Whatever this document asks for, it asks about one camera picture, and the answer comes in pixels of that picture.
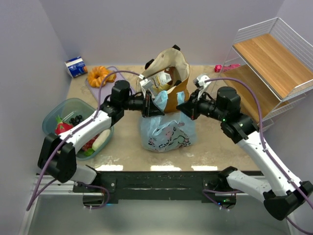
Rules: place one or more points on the teal fruit tray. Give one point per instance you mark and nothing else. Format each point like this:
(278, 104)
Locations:
(66, 110)

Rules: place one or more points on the red grape bunch toy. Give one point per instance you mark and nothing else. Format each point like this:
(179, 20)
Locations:
(88, 145)

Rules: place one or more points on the brown Trader Joe's tote bag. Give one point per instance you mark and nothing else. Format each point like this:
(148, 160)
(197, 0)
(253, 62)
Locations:
(171, 57)

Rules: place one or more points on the pink wrapped item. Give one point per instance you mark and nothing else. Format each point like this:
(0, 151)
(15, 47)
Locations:
(221, 68)

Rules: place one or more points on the light blue plastic bag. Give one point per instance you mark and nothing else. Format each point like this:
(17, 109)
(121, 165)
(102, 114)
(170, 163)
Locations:
(168, 132)

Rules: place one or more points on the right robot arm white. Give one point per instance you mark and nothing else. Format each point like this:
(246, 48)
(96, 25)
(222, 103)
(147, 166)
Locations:
(283, 192)

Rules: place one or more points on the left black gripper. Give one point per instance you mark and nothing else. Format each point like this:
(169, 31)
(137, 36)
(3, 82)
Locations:
(146, 105)

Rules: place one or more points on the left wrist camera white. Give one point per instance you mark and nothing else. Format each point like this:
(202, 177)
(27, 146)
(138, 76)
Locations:
(145, 84)

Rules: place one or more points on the pink dragon fruit toy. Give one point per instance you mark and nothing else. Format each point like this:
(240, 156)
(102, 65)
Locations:
(62, 126)

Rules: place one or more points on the orange bundt cake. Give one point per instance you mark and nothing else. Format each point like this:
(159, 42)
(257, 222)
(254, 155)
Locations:
(96, 77)

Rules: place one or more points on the white wire wooden shelf rack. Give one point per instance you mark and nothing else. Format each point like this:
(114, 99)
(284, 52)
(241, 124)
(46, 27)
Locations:
(276, 63)

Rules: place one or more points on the white radish toy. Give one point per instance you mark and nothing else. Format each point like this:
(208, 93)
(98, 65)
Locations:
(101, 139)

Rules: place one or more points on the lavender cutting board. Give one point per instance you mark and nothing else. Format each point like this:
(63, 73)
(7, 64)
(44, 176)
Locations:
(106, 90)

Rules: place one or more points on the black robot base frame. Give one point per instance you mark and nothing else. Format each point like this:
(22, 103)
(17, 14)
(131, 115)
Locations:
(114, 186)

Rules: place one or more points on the green leafy vegetable toy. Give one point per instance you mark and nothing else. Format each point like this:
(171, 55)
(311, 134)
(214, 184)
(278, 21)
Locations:
(88, 152)

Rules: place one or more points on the blue white carton box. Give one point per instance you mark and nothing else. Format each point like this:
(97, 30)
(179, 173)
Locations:
(76, 67)

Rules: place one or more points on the brown white chips bag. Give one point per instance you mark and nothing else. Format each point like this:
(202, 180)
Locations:
(164, 81)

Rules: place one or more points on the dark blueberry bunch toy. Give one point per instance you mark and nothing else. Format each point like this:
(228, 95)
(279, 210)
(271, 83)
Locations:
(76, 120)

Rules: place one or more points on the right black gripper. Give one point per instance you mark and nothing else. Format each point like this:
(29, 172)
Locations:
(193, 106)

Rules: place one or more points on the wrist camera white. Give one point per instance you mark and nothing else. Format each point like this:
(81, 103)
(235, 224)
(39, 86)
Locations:
(202, 82)
(145, 84)

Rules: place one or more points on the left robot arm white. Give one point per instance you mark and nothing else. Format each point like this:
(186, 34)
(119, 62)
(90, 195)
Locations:
(58, 153)

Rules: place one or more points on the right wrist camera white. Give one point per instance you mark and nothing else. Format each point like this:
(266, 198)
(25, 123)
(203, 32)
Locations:
(202, 82)

